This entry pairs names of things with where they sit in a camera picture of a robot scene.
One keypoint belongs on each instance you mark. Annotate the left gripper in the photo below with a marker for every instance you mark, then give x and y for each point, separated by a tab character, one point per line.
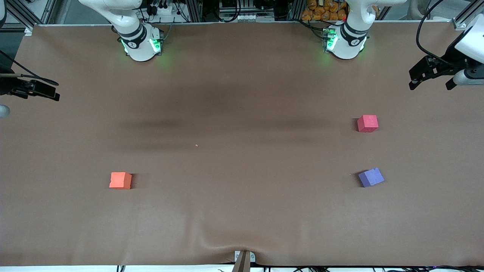
447	61

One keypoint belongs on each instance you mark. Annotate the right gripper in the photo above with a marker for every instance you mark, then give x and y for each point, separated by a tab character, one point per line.
7	85

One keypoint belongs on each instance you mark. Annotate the orange foam block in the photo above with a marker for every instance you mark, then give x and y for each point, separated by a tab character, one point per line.
120	180

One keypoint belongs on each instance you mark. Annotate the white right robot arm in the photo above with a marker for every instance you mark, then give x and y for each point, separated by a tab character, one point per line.
140	45

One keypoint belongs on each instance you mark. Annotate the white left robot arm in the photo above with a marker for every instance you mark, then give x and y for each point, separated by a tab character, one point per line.
348	41

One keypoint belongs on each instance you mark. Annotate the red foam block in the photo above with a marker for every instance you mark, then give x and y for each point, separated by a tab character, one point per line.
367	123

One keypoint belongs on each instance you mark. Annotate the purple foam block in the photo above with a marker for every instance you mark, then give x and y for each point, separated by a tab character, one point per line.
371	177

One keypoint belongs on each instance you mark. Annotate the bag of orange snacks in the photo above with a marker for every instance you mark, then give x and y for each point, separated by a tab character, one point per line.
325	9

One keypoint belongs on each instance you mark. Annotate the white power strip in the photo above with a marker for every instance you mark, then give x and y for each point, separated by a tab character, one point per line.
162	9

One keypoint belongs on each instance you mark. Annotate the white terminal block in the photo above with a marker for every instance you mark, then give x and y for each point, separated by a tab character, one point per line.
245	17

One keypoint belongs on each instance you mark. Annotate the table cover cloth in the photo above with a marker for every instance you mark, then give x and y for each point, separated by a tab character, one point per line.
242	196

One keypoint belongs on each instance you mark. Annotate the aluminium frame profile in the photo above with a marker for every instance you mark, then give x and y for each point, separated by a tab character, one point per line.
20	17
467	17

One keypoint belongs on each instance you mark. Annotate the grey metal clamp bracket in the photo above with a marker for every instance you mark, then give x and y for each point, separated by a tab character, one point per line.
244	260

